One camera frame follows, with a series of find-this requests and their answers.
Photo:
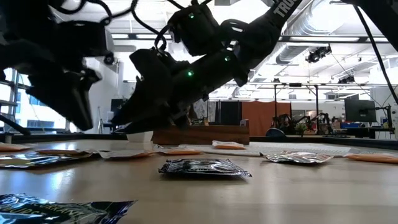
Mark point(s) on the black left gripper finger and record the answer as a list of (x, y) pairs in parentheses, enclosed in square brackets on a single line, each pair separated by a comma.
[(83, 109), (59, 102)]

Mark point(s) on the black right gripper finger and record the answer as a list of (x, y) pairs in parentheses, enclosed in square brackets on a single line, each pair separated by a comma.
[(143, 127), (133, 109)]

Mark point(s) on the shiny silver foil tea packet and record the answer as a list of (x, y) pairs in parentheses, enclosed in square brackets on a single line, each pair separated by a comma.
[(295, 157), (31, 159)]

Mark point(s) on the dark wooden box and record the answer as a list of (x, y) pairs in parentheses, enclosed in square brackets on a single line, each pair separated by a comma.
[(211, 135)]

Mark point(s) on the dark blue foil tea packet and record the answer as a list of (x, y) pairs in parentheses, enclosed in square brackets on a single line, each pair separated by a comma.
[(46, 211)]

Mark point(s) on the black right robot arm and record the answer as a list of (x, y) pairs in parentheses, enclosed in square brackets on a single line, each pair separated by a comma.
[(264, 34)]

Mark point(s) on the black background robot arm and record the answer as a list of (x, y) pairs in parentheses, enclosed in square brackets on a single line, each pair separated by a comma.
[(323, 121), (284, 123)]

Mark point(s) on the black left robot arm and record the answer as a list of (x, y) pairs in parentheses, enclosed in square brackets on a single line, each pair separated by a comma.
[(25, 37)]

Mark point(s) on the small black monitor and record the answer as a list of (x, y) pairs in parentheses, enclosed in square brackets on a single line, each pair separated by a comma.
[(116, 107)]

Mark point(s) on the white patterned panel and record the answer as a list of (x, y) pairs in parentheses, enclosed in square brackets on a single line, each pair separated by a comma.
[(202, 109)]

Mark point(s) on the black diagonal strut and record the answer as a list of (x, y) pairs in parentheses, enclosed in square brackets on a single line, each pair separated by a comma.
[(12, 124)]

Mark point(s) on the round black spotlight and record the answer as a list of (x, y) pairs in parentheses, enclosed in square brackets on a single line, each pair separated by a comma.
[(109, 59)]

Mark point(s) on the black partition panel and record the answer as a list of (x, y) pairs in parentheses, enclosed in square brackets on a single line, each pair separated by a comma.
[(230, 112)]

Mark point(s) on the orange partition panel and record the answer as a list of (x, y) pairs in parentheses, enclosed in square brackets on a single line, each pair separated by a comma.
[(267, 118)]

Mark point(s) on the dark office chair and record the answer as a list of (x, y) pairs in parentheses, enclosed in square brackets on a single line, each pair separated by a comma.
[(275, 132)]

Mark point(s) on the round white woven mat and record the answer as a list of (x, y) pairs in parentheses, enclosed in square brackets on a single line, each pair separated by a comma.
[(280, 148)]

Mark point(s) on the small green background plant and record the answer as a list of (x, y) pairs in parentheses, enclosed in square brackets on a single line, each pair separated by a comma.
[(300, 127)]

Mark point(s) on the overhead light bar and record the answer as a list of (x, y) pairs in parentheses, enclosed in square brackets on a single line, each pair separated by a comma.
[(326, 39)]

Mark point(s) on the large black computer monitor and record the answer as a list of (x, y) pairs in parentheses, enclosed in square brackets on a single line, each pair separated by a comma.
[(360, 110)]

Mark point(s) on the black background desk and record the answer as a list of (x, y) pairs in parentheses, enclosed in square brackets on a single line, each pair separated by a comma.
[(367, 130)]

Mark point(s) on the black table edge rail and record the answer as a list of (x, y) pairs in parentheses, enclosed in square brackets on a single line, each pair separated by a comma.
[(62, 137)]

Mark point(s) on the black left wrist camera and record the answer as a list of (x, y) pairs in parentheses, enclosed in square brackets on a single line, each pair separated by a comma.
[(84, 37)]

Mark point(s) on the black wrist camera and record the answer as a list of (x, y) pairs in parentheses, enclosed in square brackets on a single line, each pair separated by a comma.
[(192, 28), (84, 37)]

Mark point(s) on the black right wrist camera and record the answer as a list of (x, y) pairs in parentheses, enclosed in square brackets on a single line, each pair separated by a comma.
[(192, 28)]

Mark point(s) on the black background station frame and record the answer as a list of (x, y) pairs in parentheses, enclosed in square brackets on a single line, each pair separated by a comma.
[(275, 105)]

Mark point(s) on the black overhead camera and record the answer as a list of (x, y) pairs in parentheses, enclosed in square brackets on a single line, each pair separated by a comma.
[(317, 54)]

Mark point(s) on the small black hanging camera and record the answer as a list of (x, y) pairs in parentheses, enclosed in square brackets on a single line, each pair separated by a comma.
[(346, 79)]

